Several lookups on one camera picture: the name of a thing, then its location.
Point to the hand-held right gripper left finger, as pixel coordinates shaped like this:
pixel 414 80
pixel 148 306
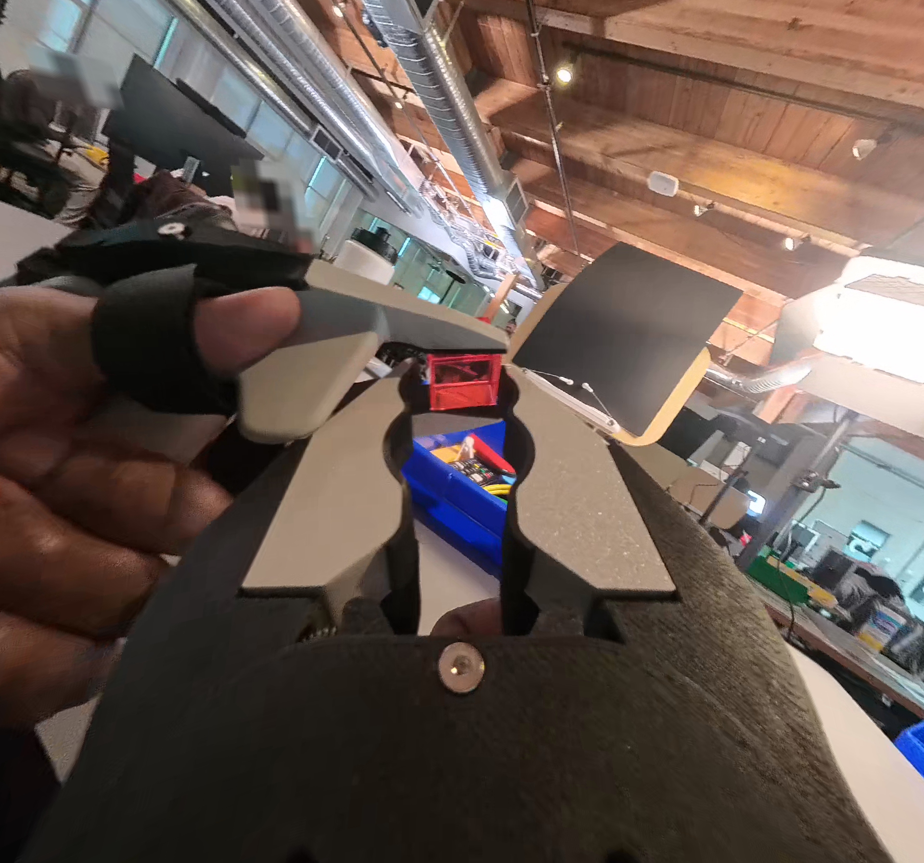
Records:
pixel 325 517

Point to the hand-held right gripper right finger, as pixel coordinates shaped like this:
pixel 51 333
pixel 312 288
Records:
pixel 592 517

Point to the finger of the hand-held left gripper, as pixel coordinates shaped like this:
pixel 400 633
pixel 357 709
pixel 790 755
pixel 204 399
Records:
pixel 347 329
pixel 335 408

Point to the white squeeze bottle black cap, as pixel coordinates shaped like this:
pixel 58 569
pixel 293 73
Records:
pixel 368 260

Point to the red transparent cube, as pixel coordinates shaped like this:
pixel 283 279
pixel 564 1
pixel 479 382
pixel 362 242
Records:
pixel 462 379

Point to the blue plastic bin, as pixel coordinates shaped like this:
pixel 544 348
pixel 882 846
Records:
pixel 455 495

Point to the person's left hand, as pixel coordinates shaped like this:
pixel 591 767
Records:
pixel 72 517

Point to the black computer monitor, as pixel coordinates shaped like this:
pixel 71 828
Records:
pixel 173 120

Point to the ceiling spot light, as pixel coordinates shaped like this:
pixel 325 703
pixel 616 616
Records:
pixel 563 72

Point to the studio light panel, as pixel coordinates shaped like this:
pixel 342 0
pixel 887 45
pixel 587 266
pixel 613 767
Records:
pixel 874 329

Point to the white ceiling sensor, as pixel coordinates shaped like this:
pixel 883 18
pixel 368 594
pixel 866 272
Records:
pixel 663 183

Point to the silver ceiling duct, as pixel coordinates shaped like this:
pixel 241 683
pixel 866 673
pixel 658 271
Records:
pixel 433 69
pixel 275 40

